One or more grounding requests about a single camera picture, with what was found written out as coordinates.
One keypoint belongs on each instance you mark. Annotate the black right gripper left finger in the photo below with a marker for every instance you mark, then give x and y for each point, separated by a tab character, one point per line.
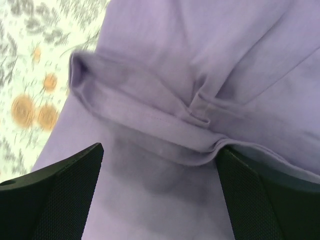
51	203

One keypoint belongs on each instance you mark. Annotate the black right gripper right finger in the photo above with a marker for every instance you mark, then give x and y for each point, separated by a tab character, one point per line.
266	204

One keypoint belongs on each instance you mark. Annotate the purple t shirt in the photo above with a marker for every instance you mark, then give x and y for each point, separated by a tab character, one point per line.
172	82

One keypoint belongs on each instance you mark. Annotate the floral table mat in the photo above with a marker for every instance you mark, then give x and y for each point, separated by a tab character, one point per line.
36	40

